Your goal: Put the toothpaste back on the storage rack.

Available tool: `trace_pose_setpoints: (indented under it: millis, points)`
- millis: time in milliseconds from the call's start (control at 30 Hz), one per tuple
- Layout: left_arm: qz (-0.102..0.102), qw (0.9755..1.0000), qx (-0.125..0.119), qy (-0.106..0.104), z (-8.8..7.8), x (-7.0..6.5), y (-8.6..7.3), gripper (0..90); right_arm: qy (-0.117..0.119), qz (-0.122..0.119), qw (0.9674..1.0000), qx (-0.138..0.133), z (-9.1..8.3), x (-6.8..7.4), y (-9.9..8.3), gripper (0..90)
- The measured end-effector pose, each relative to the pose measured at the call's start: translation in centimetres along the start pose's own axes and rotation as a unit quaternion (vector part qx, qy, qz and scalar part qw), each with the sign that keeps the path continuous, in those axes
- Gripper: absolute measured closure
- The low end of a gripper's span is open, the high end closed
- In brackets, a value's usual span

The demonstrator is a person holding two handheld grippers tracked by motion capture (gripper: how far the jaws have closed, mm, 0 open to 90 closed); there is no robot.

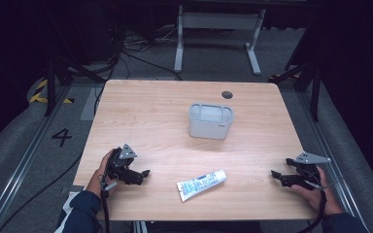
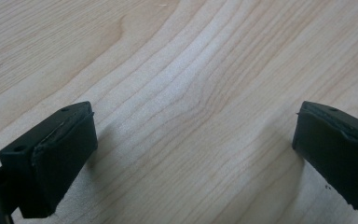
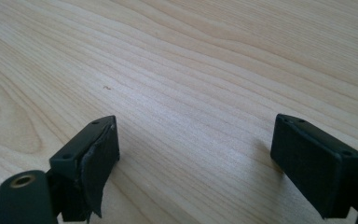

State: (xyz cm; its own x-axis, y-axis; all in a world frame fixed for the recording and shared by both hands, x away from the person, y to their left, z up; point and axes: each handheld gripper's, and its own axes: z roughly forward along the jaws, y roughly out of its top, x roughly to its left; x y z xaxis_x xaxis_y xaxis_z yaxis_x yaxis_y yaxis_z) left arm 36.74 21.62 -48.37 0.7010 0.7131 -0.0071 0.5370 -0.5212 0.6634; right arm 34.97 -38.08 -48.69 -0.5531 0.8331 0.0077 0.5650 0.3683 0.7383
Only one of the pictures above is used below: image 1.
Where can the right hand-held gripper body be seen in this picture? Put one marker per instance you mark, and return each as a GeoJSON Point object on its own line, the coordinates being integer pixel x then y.
{"type": "Point", "coordinates": [307, 170]}

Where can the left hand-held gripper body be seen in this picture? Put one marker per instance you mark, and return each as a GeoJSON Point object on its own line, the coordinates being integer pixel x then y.
{"type": "Point", "coordinates": [123, 163]}

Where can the white and blue toothpaste tube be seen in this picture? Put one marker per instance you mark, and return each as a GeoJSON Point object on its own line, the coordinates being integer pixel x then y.
{"type": "Point", "coordinates": [200, 185]}

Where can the grey plastic container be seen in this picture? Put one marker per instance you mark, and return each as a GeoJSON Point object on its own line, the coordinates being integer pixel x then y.
{"type": "Point", "coordinates": [210, 121]}

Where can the person's right hand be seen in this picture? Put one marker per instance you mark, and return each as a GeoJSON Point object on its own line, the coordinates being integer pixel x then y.
{"type": "Point", "coordinates": [320, 197]}

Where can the person's left hand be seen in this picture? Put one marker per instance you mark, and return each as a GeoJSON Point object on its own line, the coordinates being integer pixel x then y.
{"type": "Point", "coordinates": [96, 179]}

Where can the white table leg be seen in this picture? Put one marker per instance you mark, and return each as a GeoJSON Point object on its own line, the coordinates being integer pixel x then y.
{"type": "Point", "coordinates": [140, 227]}

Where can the black tripod stand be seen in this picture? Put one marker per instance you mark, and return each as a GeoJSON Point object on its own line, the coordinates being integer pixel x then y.
{"type": "Point", "coordinates": [307, 74]}
{"type": "Point", "coordinates": [56, 74]}

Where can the dark round table grommet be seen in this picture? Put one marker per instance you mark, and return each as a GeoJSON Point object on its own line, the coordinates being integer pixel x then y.
{"type": "Point", "coordinates": [227, 94]}

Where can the yellow and black floor tape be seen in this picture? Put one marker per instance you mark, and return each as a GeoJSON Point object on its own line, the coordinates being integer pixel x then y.
{"type": "Point", "coordinates": [39, 93]}

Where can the aluminium floor rail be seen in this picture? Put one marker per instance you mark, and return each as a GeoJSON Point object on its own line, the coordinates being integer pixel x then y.
{"type": "Point", "coordinates": [22, 165]}
{"type": "Point", "coordinates": [327, 152]}

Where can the white metal desk frame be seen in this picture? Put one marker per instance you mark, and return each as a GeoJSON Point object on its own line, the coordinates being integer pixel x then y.
{"type": "Point", "coordinates": [218, 21]}

